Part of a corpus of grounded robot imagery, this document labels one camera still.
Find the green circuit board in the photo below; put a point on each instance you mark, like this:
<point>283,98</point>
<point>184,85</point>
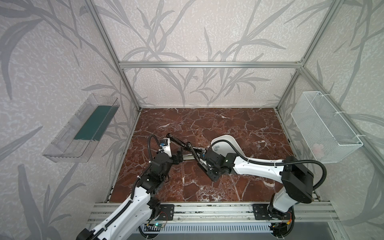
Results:
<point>155,226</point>

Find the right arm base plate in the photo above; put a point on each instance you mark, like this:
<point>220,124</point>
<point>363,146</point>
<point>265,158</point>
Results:
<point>267,213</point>

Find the white wire mesh basket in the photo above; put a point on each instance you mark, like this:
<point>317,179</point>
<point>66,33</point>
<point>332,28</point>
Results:
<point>328,135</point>

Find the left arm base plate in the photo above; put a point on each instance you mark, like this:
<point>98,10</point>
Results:
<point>163,212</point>

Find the clear plastic wall bin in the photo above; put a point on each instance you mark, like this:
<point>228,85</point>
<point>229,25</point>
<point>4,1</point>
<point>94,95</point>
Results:
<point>79,138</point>

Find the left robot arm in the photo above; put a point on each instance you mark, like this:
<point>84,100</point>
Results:
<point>140,206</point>

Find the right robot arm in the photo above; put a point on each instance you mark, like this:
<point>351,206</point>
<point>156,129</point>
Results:
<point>298,177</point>

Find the aluminium front rail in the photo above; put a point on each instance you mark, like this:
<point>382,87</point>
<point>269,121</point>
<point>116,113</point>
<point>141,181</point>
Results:
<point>198,212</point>

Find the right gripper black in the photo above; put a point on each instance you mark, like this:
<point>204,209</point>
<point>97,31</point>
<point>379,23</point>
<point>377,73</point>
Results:
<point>205,163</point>

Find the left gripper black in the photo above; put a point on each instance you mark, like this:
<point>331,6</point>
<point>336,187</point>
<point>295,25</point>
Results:
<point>179,154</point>

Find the white plastic tray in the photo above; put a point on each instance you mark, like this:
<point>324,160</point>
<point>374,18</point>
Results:
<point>223,148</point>

